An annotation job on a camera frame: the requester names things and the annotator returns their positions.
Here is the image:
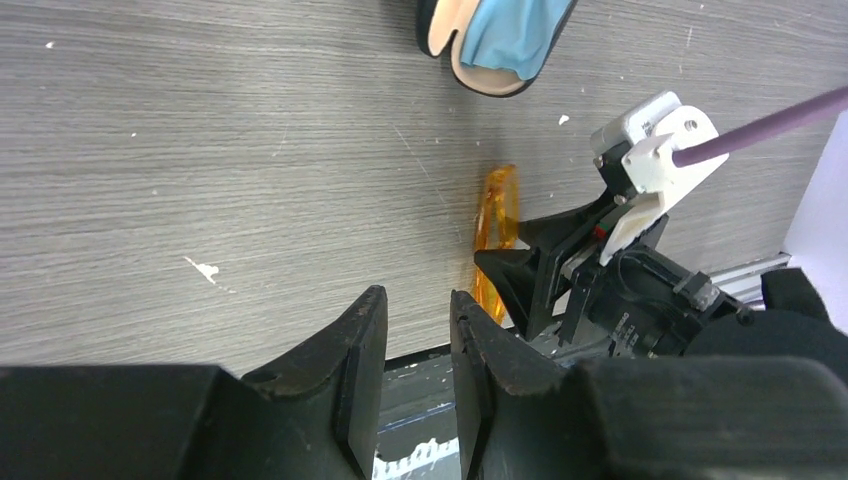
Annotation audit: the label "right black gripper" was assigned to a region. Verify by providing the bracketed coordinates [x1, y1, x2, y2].
[474, 190, 751, 357]

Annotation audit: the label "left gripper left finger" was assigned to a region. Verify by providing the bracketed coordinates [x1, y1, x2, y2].
[1, 285, 388, 479]

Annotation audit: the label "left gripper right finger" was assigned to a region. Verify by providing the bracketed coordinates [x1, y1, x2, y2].
[450, 291, 847, 479]

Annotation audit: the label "orange sunglasses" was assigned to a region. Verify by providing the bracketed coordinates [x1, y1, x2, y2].
[471, 165, 520, 325]

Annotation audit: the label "black glasses case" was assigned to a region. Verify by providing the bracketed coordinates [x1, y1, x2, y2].
[415, 0, 577, 98]

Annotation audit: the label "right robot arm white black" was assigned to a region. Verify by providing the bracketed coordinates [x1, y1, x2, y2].
[474, 193, 847, 378]

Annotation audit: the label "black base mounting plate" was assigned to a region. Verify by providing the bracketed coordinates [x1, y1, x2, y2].
[376, 344, 457, 462]

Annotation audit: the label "white slotted cable duct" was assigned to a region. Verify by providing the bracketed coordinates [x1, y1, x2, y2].
[372, 438, 461, 480]

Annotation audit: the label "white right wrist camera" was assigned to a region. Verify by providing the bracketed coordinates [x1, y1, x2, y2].
[590, 90, 729, 266]

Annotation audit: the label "aluminium frame rail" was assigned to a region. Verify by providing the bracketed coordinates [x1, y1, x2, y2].
[710, 253, 791, 304]

